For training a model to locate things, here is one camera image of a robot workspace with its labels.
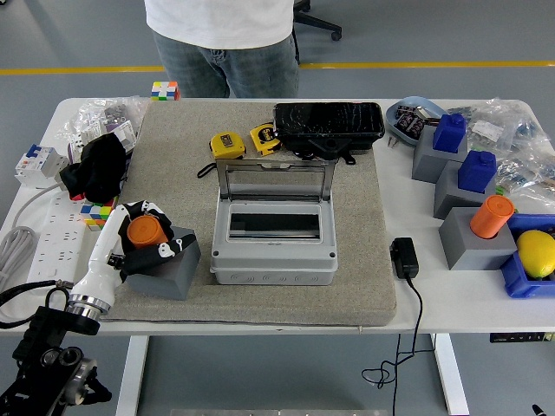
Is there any white power strip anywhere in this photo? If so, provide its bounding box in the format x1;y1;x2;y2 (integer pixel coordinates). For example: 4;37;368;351
25;190;88;291

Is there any blue plastic bin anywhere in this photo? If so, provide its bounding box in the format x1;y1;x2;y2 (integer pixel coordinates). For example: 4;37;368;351
500;213;555;299

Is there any grey block holder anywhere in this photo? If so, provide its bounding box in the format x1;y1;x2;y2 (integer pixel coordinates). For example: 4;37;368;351
439;206;519;270
433;159;498;220
411;125;470;182

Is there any grey block with round hole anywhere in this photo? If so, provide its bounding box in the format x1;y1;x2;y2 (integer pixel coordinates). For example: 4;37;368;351
123;224;202;302

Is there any black table control panel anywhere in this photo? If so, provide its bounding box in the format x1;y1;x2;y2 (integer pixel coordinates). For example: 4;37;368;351
489;331;555;344

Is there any colourful puzzle cube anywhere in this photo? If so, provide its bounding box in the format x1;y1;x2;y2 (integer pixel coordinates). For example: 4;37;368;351
80;197;119;232

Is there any white blue circuit breaker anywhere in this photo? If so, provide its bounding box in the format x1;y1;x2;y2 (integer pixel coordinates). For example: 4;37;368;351
16;144;70;190

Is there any black power adapter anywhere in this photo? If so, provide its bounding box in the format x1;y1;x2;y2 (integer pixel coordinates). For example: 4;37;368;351
388;237;420;280

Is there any black adapter cord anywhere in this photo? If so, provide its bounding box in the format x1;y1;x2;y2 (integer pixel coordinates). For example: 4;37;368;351
362;276;424;416

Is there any yellow tape measure black print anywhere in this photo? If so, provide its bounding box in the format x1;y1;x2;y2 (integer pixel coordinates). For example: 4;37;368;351
250;123;283;153

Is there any blue block with knob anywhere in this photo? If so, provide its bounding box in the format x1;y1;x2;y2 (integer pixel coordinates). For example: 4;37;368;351
457;150;498;194
432;113;468;155

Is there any light blue oval dish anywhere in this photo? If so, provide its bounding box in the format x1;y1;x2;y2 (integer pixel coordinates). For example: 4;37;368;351
385;95;447;146

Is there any purple black small packet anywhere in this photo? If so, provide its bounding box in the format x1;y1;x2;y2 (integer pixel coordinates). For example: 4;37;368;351
396;103;416;131
407;114;428;136

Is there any white table leg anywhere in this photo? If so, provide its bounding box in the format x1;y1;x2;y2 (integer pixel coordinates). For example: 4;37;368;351
114;335;151;416
433;333;470;416

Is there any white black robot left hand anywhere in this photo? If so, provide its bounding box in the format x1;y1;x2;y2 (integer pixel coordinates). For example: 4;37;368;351
70;199;196;304

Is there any puzzle cube with white cross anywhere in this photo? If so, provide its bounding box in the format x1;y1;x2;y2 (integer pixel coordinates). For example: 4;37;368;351
150;81;181;103

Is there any yellow lemon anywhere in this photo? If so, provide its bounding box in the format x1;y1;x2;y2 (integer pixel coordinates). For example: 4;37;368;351
517;230;555;279

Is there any orange cylinder battery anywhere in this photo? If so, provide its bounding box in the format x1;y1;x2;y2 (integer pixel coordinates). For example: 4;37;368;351
127;216;169;250
470;194;516;239

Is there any yellow tape measure with strap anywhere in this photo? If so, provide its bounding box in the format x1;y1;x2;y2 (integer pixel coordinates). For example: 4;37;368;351
197;132;247;179

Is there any smoky transparent box lid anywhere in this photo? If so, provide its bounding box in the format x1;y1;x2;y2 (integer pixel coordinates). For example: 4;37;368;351
215;158;337;203

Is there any grey-brown mat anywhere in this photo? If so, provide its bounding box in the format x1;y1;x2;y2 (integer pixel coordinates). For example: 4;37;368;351
89;100;399;327

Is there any black office chair base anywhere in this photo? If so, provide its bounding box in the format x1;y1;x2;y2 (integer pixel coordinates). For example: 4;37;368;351
292;0;343;42

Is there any grey electrical junction box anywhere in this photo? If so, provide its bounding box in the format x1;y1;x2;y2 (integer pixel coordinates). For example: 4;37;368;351
210;197;339;286

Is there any grey-white power strip cable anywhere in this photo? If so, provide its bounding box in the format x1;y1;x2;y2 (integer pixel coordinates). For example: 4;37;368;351
0;181;62;330

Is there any person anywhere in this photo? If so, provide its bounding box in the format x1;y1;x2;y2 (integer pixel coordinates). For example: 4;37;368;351
144;0;301;100

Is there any black cloth glove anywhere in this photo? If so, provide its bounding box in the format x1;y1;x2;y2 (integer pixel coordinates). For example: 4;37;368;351
59;133;131;204

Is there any silver metal connector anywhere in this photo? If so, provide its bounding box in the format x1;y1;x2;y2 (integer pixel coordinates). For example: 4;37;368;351
414;107;440;127

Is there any black plastic case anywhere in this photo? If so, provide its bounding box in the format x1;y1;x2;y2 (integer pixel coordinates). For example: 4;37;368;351
272;101;386;166

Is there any clear bag of small parts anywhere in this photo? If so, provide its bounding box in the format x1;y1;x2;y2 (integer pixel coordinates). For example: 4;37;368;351
448;97;555;151
55;95;151;151
496;149;555;203

